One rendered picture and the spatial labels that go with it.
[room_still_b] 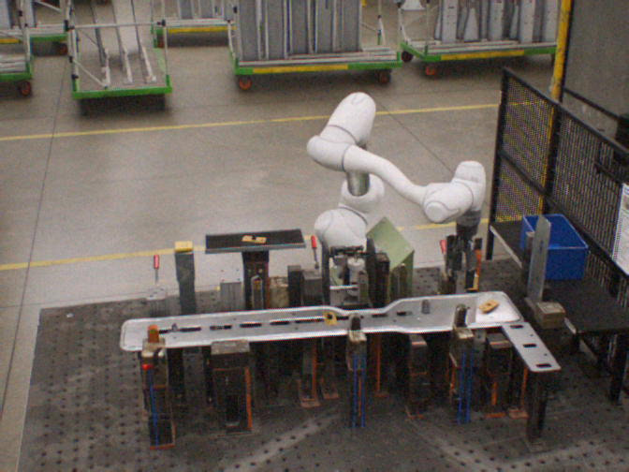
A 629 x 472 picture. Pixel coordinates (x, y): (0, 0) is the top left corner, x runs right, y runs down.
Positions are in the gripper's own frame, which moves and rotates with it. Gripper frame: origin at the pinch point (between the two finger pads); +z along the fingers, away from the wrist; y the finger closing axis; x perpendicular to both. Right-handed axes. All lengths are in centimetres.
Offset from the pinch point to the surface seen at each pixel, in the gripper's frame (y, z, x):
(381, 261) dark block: -18.1, 1.5, -25.0
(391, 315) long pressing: 0.6, 13.0, -25.1
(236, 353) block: 21, 10, -80
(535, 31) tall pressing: -757, 76, 334
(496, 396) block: 22.9, 35.0, 7.0
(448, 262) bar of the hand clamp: -14.6, 2.1, -0.7
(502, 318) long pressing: 8.8, 13.2, 12.1
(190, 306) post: -31, 21, -95
